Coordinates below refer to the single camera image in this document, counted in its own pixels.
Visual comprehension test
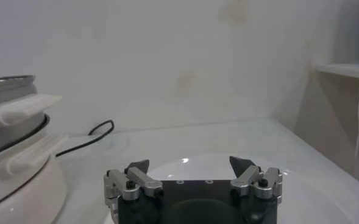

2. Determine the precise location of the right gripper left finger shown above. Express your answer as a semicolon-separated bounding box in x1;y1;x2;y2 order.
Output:
103;159;164;206

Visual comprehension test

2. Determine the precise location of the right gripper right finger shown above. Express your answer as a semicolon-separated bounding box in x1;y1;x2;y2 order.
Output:
229;155;283;204

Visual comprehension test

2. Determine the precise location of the white round plate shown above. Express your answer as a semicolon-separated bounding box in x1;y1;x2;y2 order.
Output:
104;153;359;224

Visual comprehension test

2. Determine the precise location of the cream electric cooker base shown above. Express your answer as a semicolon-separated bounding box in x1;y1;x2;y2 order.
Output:
0;114;69;224

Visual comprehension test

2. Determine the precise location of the black cooker power cable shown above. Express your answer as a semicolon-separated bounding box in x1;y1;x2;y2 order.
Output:
55;119;115;158

